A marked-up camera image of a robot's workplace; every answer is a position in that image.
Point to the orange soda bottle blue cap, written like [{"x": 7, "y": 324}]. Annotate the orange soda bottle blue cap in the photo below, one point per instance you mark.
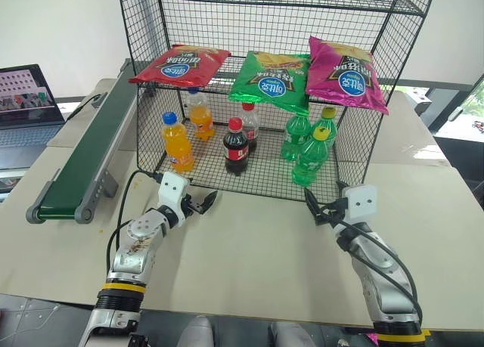
[
  {"x": 180, "y": 147},
  {"x": 201, "y": 122}
]

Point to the small magenta scrap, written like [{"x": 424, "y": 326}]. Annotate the small magenta scrap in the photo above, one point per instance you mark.
[{"x": 372, "y": 338}]

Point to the red potato chips bag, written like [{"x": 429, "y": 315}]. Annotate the red potato chips bag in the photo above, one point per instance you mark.
[{"x": 181, "y": 65}]

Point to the green potato chips bag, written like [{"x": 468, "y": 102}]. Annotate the green potato chips bag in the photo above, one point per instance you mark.
[{"x": 268, "y": 83}]

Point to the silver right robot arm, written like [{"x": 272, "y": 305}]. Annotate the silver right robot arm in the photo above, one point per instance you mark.
[{"x": 385, "y": 282}]

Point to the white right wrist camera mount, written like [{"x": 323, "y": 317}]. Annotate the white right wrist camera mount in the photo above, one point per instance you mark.
[{"x": 361, "y": 203}]

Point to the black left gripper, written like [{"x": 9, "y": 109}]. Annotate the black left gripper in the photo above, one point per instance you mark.
[{"x": 190, "y": 206}]

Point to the magenta potato chips bag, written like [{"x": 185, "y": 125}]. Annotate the magenta potato chips bag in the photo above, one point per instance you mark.
[{"x": 344, "y": 78}]

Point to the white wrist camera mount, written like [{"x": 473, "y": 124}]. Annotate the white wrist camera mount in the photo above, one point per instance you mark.
[
  {"x": 172, "y": 188},
  {"x": 361, "y": 203}
]

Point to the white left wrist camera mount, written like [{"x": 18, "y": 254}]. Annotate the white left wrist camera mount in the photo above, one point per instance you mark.
[{"x": 172, "y": 188}]

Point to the green soda bottle yellow cap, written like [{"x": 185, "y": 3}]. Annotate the green soda bottle yellow cap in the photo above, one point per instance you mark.
[
  {"x": 329, "y": 130},
  {"x": 295, "y": 134},
  {"x": 308, "y": 162}
]

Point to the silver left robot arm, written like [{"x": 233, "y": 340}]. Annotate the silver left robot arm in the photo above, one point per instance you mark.
[{"x": 132, "y": 256}]

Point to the grey laptop computer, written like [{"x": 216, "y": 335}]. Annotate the grey laptop computer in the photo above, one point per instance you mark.
[{"x": 22, "y": 135}]

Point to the green conveyor belt grey frame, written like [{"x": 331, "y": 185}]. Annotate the green conveyor belt grey frame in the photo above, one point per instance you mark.
[{"x": 94, "y": 143}]

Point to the cola bottle red cap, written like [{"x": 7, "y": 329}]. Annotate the cola bottle red cap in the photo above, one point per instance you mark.
[
  {"x": 235, "y": 151},
  {"x": 252, "y": 130}
]

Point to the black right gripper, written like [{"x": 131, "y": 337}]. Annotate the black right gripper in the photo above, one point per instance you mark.
[{"x": 332, "y": 212}]

